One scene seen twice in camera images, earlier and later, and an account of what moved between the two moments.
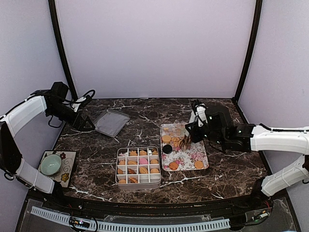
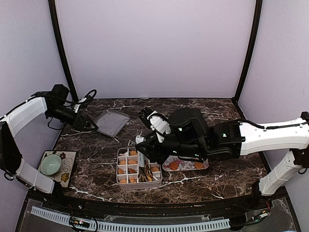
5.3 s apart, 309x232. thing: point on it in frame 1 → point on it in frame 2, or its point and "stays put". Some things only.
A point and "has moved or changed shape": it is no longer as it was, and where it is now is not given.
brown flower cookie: [131, 171] stays put
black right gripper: [195, 136] → [153, 152]
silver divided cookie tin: [138, 168] stays put
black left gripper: [78, 125] stays put
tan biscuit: [132, 162] stays put
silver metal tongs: [185, 141] has moved or changed shape
